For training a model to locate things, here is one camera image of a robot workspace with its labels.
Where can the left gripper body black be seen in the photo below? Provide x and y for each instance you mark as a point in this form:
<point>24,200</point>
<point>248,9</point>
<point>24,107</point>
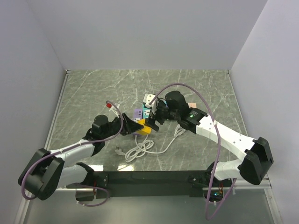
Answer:
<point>114,127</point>

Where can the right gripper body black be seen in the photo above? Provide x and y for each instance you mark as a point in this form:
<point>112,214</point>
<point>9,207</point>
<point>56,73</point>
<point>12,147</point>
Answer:
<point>163,113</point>

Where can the yellow cube socket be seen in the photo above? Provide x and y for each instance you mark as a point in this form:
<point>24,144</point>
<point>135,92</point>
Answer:
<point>145,130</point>

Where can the purple power strip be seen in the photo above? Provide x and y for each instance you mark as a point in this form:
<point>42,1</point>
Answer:
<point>137,116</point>

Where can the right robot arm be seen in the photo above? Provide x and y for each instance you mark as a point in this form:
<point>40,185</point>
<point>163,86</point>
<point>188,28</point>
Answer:
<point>254,157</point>

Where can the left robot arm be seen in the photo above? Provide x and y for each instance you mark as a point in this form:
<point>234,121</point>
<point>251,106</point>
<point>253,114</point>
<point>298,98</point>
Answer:
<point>50,170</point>

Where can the teal power strip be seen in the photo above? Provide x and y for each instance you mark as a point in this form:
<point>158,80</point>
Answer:
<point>145,111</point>

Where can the pink cube socket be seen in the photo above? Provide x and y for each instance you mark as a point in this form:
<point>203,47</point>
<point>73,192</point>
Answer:
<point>192,105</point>

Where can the black base beam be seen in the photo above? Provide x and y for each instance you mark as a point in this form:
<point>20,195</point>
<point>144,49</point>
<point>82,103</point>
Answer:
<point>153,183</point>

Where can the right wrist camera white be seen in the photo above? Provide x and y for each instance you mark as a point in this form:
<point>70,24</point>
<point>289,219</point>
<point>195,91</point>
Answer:
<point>150,102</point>

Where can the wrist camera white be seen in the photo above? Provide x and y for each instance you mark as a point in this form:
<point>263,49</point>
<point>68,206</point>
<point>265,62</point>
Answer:
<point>150,102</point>
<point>113,107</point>

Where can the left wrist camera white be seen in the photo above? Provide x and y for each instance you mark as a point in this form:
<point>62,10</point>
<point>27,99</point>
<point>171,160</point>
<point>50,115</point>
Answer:
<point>113,107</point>

